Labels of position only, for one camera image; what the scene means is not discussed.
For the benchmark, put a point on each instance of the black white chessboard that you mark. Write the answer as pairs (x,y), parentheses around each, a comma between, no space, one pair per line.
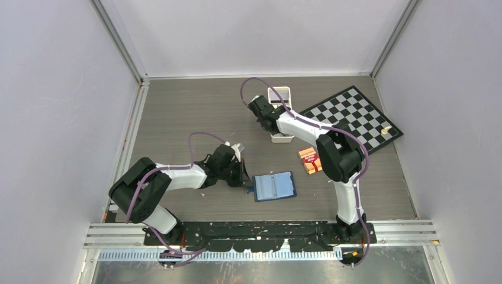
(362,116)

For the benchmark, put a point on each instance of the silver card at tray end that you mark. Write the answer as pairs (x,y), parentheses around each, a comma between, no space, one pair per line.
(284,94)

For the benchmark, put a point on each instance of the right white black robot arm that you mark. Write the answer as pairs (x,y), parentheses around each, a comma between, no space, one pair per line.
(341,155)

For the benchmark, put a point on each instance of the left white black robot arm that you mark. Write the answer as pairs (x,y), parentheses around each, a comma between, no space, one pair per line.
(139,191)

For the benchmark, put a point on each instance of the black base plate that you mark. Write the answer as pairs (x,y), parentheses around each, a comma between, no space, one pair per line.
(258,236)

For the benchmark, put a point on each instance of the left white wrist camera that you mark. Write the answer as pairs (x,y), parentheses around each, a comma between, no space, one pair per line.
(237,148)

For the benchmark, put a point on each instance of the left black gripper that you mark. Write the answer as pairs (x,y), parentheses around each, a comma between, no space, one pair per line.
(242,176)

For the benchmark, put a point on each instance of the beige chess piece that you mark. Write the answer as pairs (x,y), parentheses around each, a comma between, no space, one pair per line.
(386,130)

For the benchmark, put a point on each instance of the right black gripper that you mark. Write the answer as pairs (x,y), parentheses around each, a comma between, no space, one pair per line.
(274,132)

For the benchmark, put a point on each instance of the red orange card pack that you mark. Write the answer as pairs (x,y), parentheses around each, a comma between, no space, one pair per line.
(310,160)

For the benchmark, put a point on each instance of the aluminium frame rail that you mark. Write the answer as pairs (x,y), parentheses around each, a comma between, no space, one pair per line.
(114,235)

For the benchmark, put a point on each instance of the blue card holder wallet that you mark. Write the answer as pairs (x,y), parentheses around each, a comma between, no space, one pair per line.
(273,186)

